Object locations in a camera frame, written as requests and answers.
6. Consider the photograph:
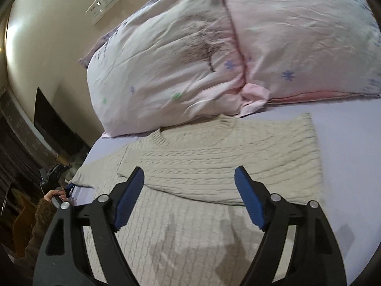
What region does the white wall switch panel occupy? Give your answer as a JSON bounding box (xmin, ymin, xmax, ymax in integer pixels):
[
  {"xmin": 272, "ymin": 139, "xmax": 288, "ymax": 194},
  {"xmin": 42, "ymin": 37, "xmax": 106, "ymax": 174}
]
[{"xmin": 85, "ymin": 0, "xmax": 120, "ymax": 26}]

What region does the pink floral duvet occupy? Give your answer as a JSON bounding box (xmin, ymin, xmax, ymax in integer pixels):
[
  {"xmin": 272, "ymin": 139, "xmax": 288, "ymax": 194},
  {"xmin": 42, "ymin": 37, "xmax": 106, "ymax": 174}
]
[{"xmin": 81, "ymin": 0, "xmax": 380, "ymax": 138}]

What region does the person's left hand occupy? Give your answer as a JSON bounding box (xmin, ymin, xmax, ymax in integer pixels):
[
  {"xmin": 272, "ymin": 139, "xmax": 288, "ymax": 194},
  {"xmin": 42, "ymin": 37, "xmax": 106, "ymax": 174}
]
[{"xmin": 44, "ymin": 189, "xmax": 68, "ymax": 205}]

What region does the brown fuzzy sleeve forearm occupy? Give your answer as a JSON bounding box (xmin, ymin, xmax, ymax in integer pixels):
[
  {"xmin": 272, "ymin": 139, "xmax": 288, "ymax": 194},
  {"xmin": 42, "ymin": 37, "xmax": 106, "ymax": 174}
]
[{"xmin": 14, "ymin": 199, "xmax": 57, "ymax": 285}]

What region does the dark wall television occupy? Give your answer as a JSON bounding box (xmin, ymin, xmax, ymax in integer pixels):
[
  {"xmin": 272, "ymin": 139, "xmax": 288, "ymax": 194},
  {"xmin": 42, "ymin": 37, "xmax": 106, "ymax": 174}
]
[{"xmin": 34, "ymin": 88, "xmax": 90, "ymax": 157}]

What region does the dark window curtain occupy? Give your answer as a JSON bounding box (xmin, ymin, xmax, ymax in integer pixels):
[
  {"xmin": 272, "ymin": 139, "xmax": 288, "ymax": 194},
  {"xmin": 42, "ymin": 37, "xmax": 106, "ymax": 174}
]
[{"xmin": 1, "ymin": 89, "xmax": 57, "ymax": 211}]

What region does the lavender bed sheet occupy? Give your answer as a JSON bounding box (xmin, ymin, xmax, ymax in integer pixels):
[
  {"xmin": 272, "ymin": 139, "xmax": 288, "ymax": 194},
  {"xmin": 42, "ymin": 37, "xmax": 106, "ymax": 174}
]
[{"xmin": 77, "ymin": 98, "xmax": 380, "ymax": 282}]

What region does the beige cable knit sweater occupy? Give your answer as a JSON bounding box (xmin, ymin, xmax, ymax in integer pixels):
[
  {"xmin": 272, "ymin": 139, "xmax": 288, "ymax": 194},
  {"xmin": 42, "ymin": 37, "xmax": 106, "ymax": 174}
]
[{"xmin": 74, "ymin": 114, "xmax": 323, "ymax": 285}]

